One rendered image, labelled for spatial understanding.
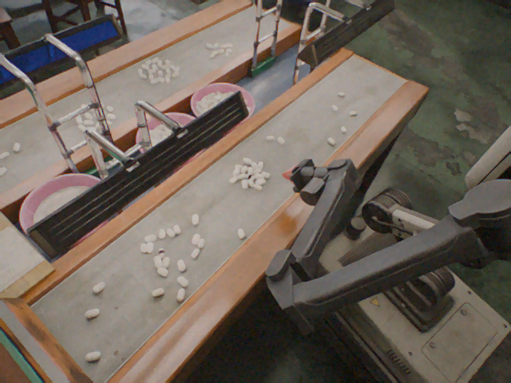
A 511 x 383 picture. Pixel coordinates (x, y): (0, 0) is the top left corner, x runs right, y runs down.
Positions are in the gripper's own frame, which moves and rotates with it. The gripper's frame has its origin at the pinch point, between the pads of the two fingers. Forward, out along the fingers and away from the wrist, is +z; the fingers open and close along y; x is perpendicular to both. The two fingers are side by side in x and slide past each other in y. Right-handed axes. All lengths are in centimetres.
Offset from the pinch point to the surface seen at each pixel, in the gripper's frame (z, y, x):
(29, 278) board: 29, 72, -14
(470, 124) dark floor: 27, -211, 93
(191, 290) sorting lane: 5.9, 44.3, 10.6
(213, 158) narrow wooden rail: 27.6, 5.0, -10.2
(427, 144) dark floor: 39, -164, 82
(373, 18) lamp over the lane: 0, -73, -26
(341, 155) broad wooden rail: 2.2, -30.9, 11.5
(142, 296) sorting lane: 12, 55, 5
